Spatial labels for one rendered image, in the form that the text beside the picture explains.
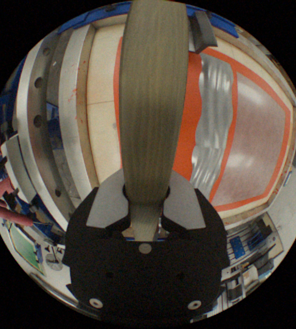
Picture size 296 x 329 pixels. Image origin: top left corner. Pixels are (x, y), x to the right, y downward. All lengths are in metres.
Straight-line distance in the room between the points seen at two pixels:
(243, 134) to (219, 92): 0.11
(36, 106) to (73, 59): 0.09
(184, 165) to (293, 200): 3.79
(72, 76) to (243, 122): 0.31
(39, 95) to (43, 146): 0.09
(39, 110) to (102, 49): 0.14
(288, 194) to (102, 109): 3.96
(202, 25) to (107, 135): 0.24
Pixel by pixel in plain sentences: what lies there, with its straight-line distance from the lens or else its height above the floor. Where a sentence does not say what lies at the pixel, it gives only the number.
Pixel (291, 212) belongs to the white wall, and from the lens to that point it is 3.96.
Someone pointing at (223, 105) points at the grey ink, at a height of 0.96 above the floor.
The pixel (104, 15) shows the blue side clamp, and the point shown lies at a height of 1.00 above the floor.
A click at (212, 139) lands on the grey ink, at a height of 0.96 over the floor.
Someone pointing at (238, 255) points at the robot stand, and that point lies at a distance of 0.87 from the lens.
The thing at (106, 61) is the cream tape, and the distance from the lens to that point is 0.22.
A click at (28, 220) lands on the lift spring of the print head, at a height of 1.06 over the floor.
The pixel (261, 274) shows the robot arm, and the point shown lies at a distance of 1.09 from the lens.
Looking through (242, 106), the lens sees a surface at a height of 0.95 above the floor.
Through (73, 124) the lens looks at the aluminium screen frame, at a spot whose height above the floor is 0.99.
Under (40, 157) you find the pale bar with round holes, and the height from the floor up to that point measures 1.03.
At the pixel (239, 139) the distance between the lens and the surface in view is 0.27.
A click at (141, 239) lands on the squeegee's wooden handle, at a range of 0.18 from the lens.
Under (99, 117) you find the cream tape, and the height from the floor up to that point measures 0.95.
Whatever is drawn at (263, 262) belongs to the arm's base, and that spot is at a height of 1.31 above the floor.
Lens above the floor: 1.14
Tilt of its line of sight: 61 degrees down
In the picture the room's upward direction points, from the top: 179 degrees clockwise
